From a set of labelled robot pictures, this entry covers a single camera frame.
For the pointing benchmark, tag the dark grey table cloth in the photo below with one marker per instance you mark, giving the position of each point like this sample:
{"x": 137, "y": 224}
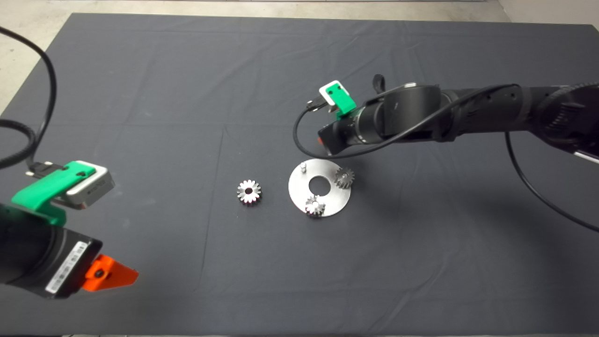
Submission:
{"x": 234, "y": 70}

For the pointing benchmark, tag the green left camera mount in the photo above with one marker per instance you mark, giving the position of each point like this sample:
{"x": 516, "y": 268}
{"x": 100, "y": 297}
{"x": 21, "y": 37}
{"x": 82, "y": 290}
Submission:
{"x": 42, "y": 189}

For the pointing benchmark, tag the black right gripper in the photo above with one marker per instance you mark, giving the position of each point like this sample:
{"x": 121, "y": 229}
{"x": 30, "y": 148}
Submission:
{"x": 341, "y": 135}

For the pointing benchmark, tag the round metal plate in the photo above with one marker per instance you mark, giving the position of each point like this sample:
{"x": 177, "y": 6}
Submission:
{"x": 299, "y": 196}

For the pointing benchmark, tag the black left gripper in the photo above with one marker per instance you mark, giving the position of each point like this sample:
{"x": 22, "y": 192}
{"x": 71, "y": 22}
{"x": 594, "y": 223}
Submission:
{"x": 58, "y": 267}

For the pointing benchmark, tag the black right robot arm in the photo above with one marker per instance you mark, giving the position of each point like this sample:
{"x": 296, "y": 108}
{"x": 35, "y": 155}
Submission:
{"x": 491, "y": 105}

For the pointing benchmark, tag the silver left camera box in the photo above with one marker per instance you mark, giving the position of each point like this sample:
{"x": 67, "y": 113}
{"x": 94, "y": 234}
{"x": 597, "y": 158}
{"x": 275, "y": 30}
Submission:
{"x": 96, "y": 189}

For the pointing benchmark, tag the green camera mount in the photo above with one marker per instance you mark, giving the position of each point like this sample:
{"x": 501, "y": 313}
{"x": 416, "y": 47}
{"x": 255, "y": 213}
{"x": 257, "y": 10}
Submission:
{"x": 42, "y": 189}
{"x": 344, "y": 100}

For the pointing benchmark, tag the silver right camera box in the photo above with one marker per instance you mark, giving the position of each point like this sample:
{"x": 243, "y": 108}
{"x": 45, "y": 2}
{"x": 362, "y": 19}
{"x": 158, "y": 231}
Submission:
{"x": 323, "y": 92}

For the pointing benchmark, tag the larger steel gear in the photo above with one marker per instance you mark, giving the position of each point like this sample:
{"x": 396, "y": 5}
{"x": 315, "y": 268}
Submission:
{"x": 243, "y": 196}

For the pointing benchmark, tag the green right camera mount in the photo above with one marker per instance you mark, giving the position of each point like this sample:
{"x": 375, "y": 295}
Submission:
{"x": 344, "y": 100}

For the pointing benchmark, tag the silver camera box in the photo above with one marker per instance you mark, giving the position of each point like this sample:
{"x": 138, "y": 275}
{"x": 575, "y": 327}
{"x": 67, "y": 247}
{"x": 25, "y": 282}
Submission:
{"x": 323, "y": 92}
{"x": 96, "y": 189}

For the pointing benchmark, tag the small steel gear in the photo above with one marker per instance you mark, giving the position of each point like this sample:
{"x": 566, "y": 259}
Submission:
{"x": 320, "y": 209}
{"x": 340, "y": 181}

